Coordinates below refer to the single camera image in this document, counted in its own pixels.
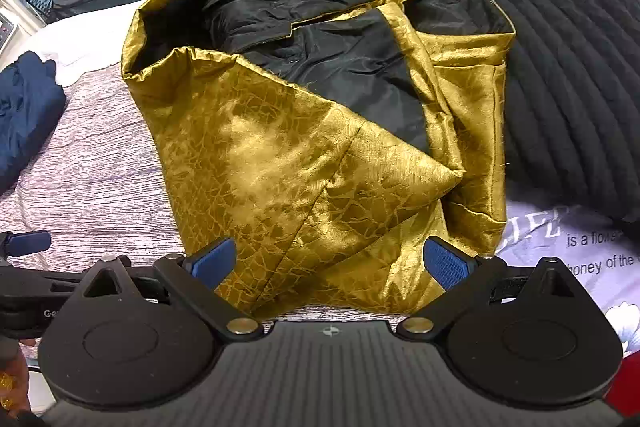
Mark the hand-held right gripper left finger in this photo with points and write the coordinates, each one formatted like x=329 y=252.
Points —
x=215 y=259

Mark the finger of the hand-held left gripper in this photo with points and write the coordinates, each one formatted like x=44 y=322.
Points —
x=27 y=243

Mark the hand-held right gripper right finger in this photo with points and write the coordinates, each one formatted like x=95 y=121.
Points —
x=445 y=263

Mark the gold jacket with black lining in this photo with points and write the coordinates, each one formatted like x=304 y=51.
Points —
x=280 y=142

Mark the mauve striped blanket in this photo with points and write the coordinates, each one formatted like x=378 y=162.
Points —
x=100 y=167

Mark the navy blue padded jacket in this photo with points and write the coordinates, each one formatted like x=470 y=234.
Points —
x=25 y=122

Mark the red cloth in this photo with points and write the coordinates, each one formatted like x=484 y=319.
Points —
x=620 y=394

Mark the black ribbed knit garment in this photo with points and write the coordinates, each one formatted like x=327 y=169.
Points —
x=575 y=82

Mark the white appliance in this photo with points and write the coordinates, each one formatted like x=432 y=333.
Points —
x=12 y=12

